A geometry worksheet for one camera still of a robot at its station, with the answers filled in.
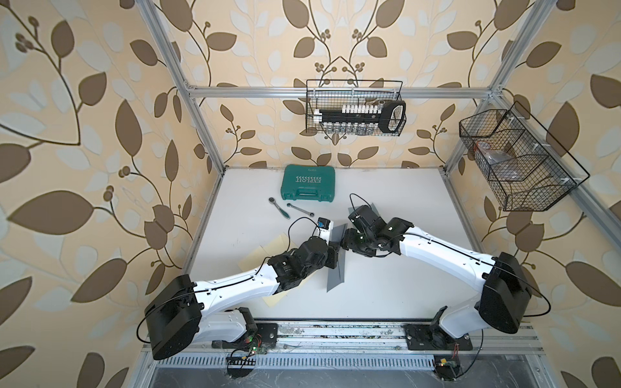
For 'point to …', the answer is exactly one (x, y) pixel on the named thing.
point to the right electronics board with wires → (448, 366)
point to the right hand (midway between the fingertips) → (345, 245)
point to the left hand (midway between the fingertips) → (337, 242)
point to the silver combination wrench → (311, 214)
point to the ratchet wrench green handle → (272, 200)
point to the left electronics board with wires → (241, 360)
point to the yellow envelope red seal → (273, 300)
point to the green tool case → (302, 182)
